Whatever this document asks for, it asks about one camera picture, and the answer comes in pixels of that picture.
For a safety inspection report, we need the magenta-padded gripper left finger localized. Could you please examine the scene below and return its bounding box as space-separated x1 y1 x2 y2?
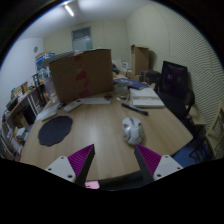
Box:
44 143 97 187

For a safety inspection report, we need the dark bag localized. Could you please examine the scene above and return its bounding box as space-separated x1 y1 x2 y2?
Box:
139 69 162 85

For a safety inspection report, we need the large brown cardboard box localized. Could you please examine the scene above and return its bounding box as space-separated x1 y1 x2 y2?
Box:
48 48 115 104

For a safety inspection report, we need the white remote control with buttons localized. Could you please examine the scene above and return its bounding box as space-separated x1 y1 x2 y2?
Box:
63 99 83 113

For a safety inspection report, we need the blue and white cabinet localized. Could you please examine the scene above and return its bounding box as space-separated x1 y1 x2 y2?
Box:
35 51 57 73

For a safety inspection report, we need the blue book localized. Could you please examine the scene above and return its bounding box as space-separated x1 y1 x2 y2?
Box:
113 78 150 91

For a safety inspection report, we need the white computer mouse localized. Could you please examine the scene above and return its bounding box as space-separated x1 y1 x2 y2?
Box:
121 116 145 146

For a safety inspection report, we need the dark scalloped mouse pad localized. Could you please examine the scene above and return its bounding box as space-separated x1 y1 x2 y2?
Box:
37 115 74 148

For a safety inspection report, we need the black marker pen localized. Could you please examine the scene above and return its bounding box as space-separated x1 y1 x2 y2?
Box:
121 102 150 117

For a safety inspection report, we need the flat white oblong remote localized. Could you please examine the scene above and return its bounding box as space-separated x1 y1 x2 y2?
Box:
36 106 58 122

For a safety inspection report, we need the tall brown cardboard box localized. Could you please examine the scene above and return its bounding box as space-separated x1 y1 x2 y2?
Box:
130 44 150 76

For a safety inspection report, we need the shelf unit with books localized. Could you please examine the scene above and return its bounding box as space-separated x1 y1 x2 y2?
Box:
0 79 48 161

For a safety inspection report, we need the white paper sheet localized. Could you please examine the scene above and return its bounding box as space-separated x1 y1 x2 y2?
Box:
79 96 112 106

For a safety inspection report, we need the pink sticky note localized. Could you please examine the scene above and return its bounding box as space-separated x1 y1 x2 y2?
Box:
84 180 101 190

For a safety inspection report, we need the white open book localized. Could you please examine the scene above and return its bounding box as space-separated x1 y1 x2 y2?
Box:
129 87 166 109

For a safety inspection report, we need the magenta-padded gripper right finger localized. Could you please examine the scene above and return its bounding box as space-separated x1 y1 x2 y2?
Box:
133 143 184 184

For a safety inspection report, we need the ceiling tube light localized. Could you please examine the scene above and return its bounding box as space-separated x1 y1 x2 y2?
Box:
63 3 76 18

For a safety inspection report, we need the white round container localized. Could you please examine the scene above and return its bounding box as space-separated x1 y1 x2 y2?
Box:
113 81 130 96

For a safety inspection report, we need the light wooden chair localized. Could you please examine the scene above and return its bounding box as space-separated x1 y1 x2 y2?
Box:
191 99 224 161

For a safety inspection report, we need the window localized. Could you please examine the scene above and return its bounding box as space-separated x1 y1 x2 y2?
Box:
71 26 94 52

